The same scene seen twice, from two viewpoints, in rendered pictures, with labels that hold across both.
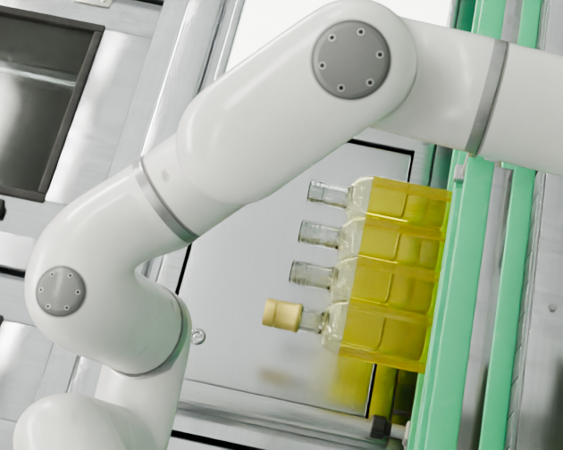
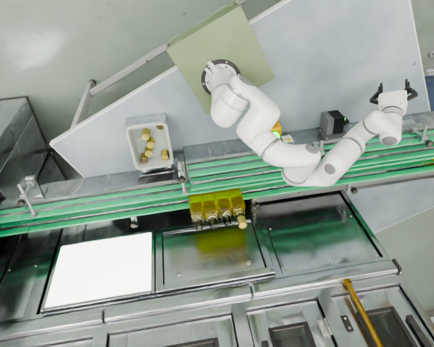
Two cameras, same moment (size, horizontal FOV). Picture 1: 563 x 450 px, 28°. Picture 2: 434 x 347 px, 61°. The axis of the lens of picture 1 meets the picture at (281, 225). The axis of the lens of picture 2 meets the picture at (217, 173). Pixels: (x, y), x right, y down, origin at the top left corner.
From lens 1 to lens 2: 1.31 m
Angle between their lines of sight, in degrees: 63
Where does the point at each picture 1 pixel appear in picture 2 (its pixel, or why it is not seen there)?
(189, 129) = (271, 108)
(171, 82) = (153, 308)
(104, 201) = (284, 147)
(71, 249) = (301, 148)
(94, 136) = (181, 332)
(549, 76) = (222, 79)
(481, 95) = not seen: hidden behind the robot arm
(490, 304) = (229, 164)
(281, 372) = (248, 240)
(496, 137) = not seen: hidden behind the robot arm
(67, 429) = (336, 151)
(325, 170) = (176, 251)
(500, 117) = not seen: hidden behind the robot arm
